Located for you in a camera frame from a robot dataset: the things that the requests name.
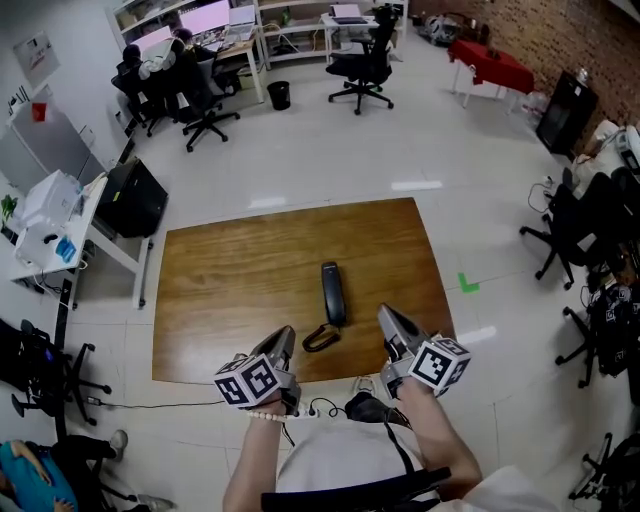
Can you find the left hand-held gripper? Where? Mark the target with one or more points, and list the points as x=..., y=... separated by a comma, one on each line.
x=250, y=382

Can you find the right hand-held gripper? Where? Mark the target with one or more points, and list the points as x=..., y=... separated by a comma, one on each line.
x=435, y=367

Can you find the black telephone handset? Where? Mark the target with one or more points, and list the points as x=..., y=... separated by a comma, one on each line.
x=332, y=295

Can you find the person's left forearm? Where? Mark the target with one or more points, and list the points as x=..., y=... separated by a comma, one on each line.
x=255, y=460

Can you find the person's right forearm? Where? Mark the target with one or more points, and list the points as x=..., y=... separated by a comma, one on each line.
x=440, y=440

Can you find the person's white shoe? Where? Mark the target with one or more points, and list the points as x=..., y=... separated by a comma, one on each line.
x=364, y=385

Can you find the person's dark trouser leg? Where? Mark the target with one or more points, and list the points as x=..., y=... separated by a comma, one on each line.
x=370, y=407

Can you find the wooden table with metal legs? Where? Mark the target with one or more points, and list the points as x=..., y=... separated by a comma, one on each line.
x=225, y=280

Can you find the black body harness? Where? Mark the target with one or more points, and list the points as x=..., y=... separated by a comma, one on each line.
x=360, y=492

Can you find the black mesh office chair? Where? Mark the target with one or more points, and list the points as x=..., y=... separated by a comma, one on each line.
x=575, y=220

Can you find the office chair loaded with equipment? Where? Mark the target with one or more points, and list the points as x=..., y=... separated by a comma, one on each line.
x=612, y=330

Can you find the black computer case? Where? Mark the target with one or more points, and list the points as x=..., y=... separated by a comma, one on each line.
x=132, y=200

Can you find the white desk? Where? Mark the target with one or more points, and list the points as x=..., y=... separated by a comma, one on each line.
x=92, y=215

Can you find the blue box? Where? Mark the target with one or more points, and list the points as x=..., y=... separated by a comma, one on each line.
x=66, y=249

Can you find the black office chair with gear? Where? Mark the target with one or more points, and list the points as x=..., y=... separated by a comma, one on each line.
x=30, y=365

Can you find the black waste bin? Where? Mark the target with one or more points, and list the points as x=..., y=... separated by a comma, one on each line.
x=279, y=96

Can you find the black swivel chair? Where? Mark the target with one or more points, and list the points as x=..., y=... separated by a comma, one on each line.
x=140, y=100
x=200, y=100

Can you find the white desktop device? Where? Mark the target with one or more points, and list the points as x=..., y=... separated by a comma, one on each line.
x=35, y=250

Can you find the black cabinet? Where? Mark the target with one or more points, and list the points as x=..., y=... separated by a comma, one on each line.
x=565, y=112

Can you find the black high-back office chair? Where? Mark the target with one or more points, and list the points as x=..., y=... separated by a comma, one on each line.
x=365, y=60

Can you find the white printer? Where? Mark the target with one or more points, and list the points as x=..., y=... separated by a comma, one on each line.
x=50, y=197

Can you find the table with red cloth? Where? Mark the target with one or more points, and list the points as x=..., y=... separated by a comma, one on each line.
x=492, y=65

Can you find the wooden-top office desk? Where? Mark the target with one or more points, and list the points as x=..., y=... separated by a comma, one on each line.
x=240, y=50

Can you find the white shelving unit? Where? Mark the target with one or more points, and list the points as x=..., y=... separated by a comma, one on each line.
x=295, y=45

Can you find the grey metal cabinet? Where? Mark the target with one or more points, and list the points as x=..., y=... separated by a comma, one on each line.
x=50, y=150

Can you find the green potted plant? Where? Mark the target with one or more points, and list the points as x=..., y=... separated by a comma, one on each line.
x=7, y=207

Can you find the small white table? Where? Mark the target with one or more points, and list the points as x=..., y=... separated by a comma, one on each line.
x=350, y=25

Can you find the open white laptop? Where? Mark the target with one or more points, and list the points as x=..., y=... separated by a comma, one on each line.
x=241, y=20

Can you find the small pink-lit monitor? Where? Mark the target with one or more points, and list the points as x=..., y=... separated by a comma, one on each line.
x=152, y=39

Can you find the red paper sign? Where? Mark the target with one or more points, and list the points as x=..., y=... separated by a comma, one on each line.
x=39, y=112

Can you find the large pink-lit monitor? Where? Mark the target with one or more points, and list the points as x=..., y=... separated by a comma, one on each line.
x=205, y=15

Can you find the black metal frame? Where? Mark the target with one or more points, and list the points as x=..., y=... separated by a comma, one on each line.
x=615, y=465

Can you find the white wall poster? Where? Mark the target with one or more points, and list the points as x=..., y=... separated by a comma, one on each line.
x=36, y=57

